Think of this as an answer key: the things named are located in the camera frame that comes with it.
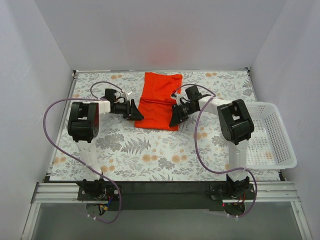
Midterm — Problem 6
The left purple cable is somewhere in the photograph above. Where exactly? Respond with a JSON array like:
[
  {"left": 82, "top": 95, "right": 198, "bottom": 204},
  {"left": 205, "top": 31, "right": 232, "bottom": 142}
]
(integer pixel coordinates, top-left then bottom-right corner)
[{"left": 43, "top": 81, "right": 123, "bottom": 224}]

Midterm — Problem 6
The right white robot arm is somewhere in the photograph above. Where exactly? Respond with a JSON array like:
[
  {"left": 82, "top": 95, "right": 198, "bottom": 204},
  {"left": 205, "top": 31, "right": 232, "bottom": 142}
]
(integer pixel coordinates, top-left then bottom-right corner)
[{"left": 169, "top": 84, "right": 255, "bottom": 199}]

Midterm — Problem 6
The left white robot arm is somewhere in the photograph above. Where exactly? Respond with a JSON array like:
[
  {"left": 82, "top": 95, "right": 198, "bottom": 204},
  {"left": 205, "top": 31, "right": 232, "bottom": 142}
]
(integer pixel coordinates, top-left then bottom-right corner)
[{"left": 67, "top": 88, "right": 144, "bottom": 200}]

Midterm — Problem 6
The white plastic basket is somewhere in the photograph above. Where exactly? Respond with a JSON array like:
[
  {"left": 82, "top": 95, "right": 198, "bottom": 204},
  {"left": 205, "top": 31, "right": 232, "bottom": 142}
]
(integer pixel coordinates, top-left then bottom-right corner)
[{"left": 246, "top": 101, "right": 297, "bottom": 171}]

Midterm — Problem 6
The aluminium frame rail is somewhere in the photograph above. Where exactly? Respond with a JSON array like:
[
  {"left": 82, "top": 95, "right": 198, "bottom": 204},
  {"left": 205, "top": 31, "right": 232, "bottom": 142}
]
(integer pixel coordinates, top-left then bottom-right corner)
[{"left": 31, "top": 181, "right": 300, "bottom": 203}]

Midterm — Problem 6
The orange t shirt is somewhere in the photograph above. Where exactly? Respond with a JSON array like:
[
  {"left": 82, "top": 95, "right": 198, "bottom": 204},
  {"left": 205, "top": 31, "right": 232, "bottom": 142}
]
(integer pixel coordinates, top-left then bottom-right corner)
[{"left": 134, "top": 72, "right": 183, "bottom": 131}]

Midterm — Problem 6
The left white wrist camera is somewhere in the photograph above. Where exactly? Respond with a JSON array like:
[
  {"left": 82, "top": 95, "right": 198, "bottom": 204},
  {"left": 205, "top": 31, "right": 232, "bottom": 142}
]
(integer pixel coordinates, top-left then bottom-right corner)
[{"left": 121, "top": 88, "right": 133, "bottom": 100}]

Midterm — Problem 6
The floral table mat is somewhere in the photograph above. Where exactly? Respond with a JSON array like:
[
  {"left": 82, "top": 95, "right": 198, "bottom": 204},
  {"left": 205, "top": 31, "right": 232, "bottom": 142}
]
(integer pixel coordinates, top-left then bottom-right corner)
[{"left": 49, "top": 70, "right": 281, "bottom": 182}]

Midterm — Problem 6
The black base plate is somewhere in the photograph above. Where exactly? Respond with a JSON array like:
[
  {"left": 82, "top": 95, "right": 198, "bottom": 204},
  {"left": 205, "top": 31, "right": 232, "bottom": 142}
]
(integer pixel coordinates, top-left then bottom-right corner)
[{"left": 76, "top": 179, "right": 255, "bottom": 211}]

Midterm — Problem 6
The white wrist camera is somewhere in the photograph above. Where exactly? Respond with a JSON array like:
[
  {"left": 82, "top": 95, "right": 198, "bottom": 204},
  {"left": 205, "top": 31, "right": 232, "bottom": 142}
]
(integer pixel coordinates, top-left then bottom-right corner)
[
  {"left": 121, "top": 88, "right": 133, "bottom": 100},
  {"left": 170, "top": 90, "right": 183, "bottom": 105}
]

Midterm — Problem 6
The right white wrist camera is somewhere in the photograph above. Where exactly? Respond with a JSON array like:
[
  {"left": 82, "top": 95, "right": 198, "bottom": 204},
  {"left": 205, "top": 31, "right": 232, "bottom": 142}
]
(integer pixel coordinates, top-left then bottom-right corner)
[{"left": 170, "top": 90, "right": 183, "bottom": 105}]

